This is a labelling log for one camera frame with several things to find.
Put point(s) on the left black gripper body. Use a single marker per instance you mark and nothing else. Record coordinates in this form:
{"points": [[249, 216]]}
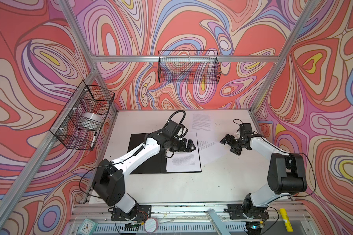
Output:
{"points": [[180, 146]]}

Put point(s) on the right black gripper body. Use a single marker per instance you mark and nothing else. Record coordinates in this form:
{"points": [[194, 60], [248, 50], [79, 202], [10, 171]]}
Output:
{"points": [[236, 144]]}

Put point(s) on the printed paper sheet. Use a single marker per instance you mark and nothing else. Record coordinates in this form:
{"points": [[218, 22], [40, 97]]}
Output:
{"points": [[185, 162], [201, 122], [209, 148]]}

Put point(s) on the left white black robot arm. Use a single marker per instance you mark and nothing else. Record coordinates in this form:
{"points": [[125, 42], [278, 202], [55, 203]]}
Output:
{"points": [[109, 181]]}

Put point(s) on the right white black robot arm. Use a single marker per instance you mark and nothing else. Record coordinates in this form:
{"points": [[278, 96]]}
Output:
{"points": [[286, 172]]}

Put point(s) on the pink tape roll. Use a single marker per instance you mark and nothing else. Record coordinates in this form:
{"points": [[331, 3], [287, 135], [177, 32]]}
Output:
{"points": [[151, 225]]}

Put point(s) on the grey metal bar front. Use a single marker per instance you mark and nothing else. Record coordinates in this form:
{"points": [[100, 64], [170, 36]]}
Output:
{"points": [[217, 223]]}

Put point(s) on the white tape roll in basket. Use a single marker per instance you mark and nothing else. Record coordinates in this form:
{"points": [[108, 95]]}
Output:
{"points": [[91, 121]]}

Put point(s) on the yellow marker pen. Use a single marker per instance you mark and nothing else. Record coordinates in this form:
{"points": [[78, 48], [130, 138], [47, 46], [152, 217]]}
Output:
{"points": [[286, 220]]}

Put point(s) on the green alarm clock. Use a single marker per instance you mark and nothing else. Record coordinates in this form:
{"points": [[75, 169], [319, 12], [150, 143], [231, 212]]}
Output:
{"points": [[88, 227]]}

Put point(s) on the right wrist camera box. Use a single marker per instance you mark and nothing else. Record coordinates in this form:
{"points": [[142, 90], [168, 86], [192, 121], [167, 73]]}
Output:
{"points": [[245, 129]]}

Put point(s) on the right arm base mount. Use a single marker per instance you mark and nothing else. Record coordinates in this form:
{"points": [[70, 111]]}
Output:
{"points": [[235, 211]]}

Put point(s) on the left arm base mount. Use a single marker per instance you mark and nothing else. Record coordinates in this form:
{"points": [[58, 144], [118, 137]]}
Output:
{"points": [[138, 213]]}

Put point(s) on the black wire basket back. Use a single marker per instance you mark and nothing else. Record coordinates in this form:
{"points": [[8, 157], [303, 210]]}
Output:
{"points": [[188, 67]]}

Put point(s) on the black wire basket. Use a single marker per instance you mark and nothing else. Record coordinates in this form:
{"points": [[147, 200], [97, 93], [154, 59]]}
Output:
{"points": [[86, 98], [188, 67]]}

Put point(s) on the black wire basket left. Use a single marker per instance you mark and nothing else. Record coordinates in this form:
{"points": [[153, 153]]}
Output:
{"points": [[86, 98]]}

